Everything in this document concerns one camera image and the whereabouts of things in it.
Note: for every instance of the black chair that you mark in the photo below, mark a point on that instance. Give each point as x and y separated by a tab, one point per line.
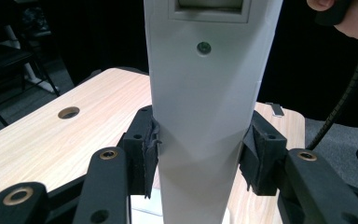
9	68

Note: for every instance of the white desk leg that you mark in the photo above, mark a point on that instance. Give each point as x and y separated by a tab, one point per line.
28	71

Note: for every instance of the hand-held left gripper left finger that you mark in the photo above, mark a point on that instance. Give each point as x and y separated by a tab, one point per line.
138	155

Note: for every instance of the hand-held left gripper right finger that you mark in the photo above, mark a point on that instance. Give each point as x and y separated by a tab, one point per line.
265	161

